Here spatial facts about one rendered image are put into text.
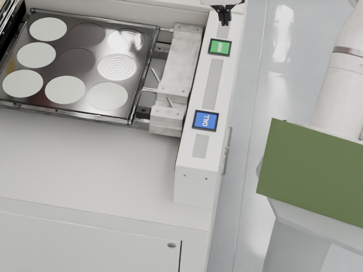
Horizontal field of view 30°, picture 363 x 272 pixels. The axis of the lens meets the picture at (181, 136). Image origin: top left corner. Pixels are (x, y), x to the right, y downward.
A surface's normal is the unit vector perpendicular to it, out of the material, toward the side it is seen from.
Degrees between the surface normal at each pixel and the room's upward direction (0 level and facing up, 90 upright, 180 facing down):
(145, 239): 90
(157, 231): 90
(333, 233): 0
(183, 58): 0
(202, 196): 90
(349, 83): 42
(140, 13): 90
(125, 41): 0
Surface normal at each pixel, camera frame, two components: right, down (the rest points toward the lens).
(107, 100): 0.04, -0.66
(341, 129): -0.04, 0.01
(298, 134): -0.36, 0.69
